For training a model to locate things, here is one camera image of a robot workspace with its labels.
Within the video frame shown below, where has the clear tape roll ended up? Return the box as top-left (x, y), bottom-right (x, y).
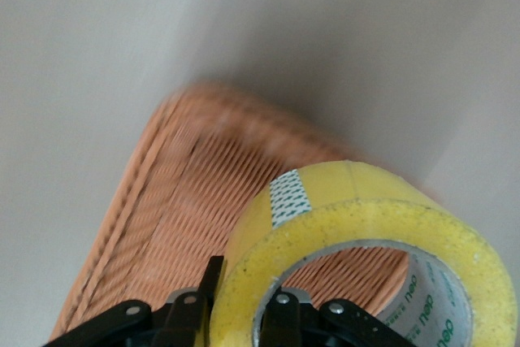
top-left (210, 158), bottom-right (514, 347)

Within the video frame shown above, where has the large table cover cloth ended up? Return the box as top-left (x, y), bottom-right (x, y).
top-left (0, 0), bottom-right (520, 347)

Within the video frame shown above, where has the brown wicker basket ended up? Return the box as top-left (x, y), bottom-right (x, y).
top-left (47, 81), bottom-right (434, 347)

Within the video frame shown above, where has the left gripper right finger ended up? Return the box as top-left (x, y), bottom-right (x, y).
top-left (258, 288), bottom-right (412, 347)

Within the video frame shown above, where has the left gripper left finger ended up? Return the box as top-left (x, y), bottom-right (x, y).
top-left (42, 255), bottom-right (225, 347)

